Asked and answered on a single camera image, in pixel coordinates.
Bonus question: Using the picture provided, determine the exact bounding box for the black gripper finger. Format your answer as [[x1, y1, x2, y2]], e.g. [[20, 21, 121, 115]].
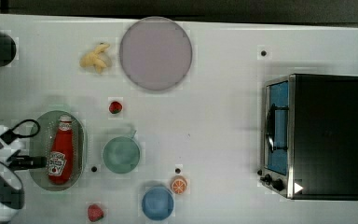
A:
[[9, 156, 47, 170]]

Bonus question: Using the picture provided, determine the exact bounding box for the red plush ketchup bottle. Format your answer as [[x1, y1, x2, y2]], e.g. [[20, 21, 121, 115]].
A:
[[48, 115, 74, 185]]

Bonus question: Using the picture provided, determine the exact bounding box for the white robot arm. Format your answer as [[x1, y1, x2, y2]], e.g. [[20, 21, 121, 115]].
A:
[[0, 125, 47, 224]]

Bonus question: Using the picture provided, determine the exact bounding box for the green oval strainer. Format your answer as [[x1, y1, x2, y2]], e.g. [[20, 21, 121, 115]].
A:
[[29, 110, 87, 191]]

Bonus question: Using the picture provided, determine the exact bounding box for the large red strawberry toy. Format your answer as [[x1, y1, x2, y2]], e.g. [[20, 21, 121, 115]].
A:
[[88, 204, 104, 222]]

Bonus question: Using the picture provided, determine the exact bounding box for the small red strawberry toy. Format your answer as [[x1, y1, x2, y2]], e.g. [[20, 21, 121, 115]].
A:
[[109, 101, 123, 114]]

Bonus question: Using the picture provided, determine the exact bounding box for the peeled banana toy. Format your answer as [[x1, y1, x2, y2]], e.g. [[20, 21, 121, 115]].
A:
[[79, 43, 110, 74]]

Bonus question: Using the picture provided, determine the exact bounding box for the blue bowl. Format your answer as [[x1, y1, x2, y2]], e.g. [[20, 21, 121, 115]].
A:
[[141, 186, 174, 221]]

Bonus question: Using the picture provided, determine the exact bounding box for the orange slice toy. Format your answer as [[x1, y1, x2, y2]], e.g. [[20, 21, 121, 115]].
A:
[[171, 176, 187, 194]]

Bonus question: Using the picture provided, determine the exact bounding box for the grey round plate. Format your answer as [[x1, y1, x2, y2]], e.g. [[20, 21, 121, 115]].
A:
[[119, 17, 193, 91]]

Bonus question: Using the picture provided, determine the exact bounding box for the silver black toaster oven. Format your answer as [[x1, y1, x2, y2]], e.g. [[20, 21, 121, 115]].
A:
[[257, 74, 358, 201]]

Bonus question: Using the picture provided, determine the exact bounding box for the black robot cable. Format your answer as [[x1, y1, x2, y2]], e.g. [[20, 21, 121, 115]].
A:
[[0, 119, 41, 145]]

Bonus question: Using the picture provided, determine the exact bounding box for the green cup with handle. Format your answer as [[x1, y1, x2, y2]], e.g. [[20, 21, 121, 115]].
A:
[[102, 131, 141, 174]]

